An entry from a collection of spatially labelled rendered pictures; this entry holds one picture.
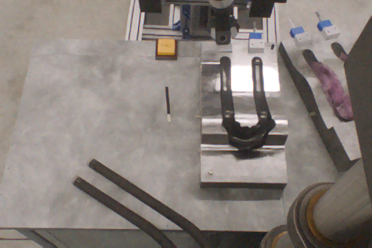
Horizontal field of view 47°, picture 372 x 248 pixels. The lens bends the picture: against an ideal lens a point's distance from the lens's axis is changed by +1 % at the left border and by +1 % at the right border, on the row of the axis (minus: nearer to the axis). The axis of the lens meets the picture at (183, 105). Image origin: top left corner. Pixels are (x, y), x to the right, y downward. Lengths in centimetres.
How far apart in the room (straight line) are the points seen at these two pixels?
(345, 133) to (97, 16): 185
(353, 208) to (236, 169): 87
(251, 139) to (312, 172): 23
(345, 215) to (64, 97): 119
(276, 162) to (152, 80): 52
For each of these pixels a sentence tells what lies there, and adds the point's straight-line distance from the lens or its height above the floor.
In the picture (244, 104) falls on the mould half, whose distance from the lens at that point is 136.
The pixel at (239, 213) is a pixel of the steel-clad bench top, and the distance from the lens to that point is 134.
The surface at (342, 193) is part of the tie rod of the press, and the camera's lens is 48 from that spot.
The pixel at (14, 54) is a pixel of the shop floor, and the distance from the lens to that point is 275.
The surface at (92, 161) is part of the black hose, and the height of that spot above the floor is 83.
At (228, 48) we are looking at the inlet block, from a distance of 146.
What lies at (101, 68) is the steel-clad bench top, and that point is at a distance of 157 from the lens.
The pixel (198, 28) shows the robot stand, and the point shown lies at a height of 36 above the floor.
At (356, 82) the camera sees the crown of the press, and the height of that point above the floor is 183.
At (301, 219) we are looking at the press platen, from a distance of 58.
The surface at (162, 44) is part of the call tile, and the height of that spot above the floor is 84.
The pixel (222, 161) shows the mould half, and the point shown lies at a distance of 132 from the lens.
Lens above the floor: 209
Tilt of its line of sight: 62 degrees down
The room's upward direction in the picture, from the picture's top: straight up
